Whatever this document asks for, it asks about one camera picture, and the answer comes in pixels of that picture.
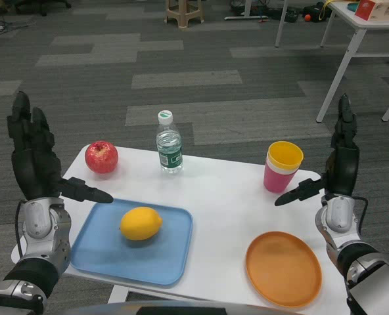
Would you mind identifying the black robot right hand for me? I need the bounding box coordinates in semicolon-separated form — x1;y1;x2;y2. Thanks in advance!
274;93;360;207

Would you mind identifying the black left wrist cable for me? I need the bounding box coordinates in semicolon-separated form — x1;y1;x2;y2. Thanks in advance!
14;200;26;259

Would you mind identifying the pink plastic cup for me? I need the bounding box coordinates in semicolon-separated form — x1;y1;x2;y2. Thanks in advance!
263;162;300;194

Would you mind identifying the white desk leg frame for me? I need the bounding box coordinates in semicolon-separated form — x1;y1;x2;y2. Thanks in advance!
224;0;267;20

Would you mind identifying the blue rectangle plate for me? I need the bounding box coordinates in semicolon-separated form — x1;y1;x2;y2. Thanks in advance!
70;198;195;286

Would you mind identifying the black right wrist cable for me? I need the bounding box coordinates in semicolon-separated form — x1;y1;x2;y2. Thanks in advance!
352;196;369;232

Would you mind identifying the orange round plate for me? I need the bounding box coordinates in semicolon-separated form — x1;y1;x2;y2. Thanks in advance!
245;231;323;308

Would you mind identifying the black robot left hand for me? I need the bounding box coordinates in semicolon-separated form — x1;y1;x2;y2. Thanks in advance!
6;91;114;205

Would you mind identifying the white office table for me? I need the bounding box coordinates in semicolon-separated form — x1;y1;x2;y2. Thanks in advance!
275;0;389;123

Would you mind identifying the red apple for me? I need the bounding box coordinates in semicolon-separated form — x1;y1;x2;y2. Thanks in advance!
84;140;120;174

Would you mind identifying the white plastic cup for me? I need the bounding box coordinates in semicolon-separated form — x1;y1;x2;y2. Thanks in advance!
265;157;303;175

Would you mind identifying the beige plastic stool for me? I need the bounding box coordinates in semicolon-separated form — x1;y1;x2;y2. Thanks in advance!
164;0;205;29

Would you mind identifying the silver robot chest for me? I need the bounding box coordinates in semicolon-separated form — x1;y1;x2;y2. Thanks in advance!
82;301;307;315

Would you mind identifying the red and beige tissue box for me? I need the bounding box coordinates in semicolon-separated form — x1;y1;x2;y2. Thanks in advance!
355;0;389;20

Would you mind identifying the yellow plastic cup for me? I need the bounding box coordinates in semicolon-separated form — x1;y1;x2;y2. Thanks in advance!
267;140;304;171

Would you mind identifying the yellow strap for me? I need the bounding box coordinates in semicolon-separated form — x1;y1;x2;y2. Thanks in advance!
317;0;335;22

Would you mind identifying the clear plastic water bottle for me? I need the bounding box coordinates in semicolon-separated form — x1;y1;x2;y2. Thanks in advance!
156;110;184;175

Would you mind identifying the yellow lemon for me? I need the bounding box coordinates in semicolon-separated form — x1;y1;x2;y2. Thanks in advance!
120;207;164;242

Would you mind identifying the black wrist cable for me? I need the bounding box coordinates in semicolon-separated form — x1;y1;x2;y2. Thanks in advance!
352;196;369;232
14;200;26;259

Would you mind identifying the black bag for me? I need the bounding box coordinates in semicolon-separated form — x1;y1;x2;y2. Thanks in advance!
299;2;333;24

